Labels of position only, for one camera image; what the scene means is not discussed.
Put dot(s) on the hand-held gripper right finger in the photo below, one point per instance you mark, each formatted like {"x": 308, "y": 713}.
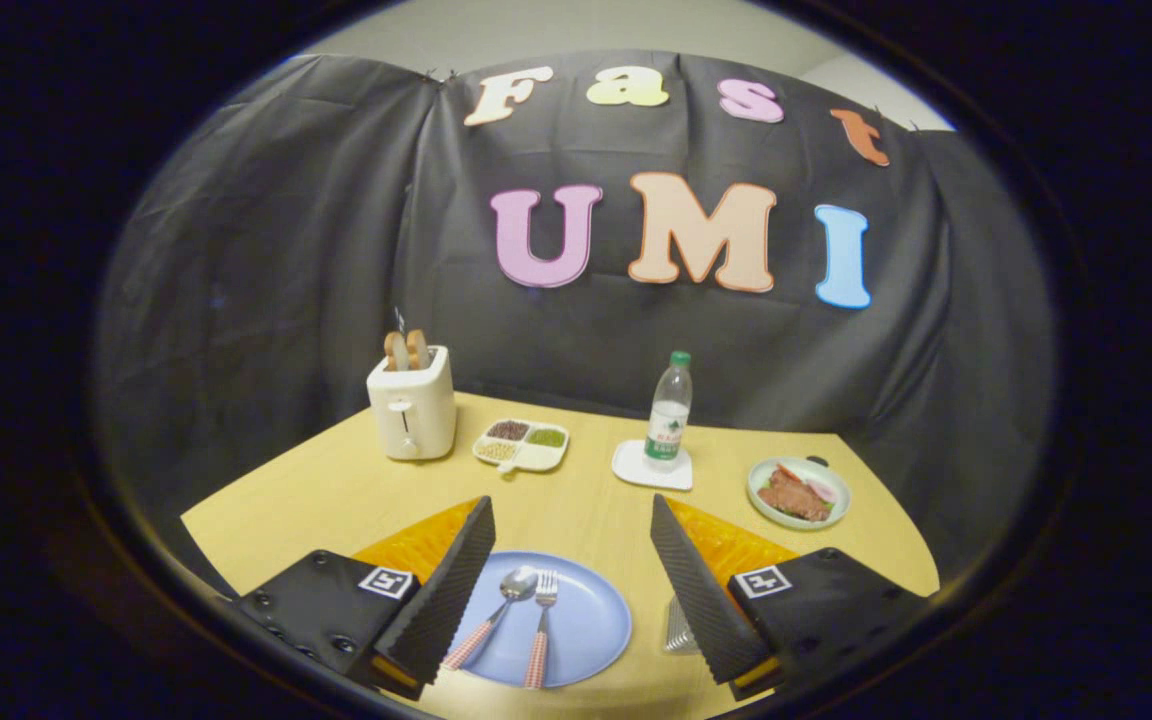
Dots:
{"x": 696, "y": 590}

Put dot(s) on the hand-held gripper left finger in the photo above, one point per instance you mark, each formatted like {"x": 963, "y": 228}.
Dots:
{"x": 451, "y": 585}

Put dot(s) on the perforated metal tray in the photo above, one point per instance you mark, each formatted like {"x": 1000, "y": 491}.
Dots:
{"x": 678, "y": 630}

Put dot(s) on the blue round plate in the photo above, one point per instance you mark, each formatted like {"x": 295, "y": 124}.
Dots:
{"x": 586, "y": 620}

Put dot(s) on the brown meat steak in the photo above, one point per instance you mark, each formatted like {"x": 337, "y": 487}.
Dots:
{"x": 794, "y": 497}

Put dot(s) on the white square coaster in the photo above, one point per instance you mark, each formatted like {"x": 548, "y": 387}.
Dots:
{"x": 631, "y": 465}

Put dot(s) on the white divided dish with beans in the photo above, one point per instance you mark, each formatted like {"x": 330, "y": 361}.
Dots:
{"x": 521, "y": 447}

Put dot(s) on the pale green round plate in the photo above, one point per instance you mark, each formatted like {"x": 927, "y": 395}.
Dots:
{"x": 831, "y": 510}

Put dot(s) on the pink food slice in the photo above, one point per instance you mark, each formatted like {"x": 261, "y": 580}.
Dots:
{"x": 822, "y": 491}

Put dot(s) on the clear water bottle green cap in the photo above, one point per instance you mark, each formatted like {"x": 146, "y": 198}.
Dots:
{"x": 668, "y": 420}

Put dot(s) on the white toaster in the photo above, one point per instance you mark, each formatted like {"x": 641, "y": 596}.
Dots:
{"x": 414, "y": 415}

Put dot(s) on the toasted bread slice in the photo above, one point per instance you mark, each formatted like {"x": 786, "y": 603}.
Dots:
{"x": 396, "y": 352}
{"x": 418, "y": 349}

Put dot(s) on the black backdrop cloth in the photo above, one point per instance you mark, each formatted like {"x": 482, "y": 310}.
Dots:
{"x": 286, "y": 250}

